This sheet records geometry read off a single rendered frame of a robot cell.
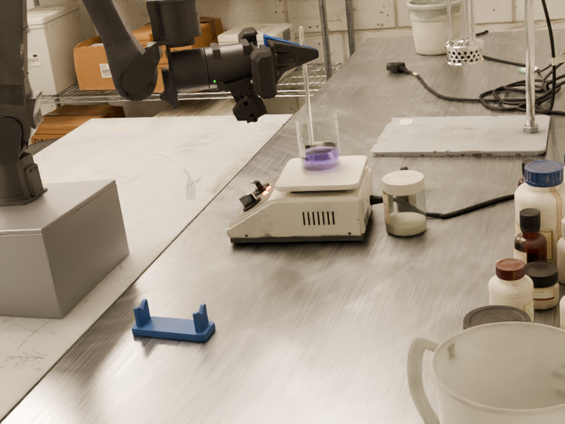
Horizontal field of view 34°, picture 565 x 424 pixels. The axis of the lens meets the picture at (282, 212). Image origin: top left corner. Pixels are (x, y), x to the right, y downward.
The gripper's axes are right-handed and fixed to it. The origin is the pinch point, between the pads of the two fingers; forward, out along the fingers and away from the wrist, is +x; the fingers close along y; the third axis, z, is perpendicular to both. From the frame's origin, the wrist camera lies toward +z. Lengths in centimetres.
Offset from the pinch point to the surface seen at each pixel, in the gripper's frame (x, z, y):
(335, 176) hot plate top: 3.7, 16.8, 4.3
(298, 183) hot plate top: -1.7, 16.9, 5.0
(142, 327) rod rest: -25.2, 24.9, 24.7
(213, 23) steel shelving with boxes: 4, 38, -246
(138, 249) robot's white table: -25.7, 26.0, -2.0
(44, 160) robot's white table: -44, 26, -55
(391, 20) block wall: 74, 44, -234
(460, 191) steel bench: 24.5, 25.4, -3.8
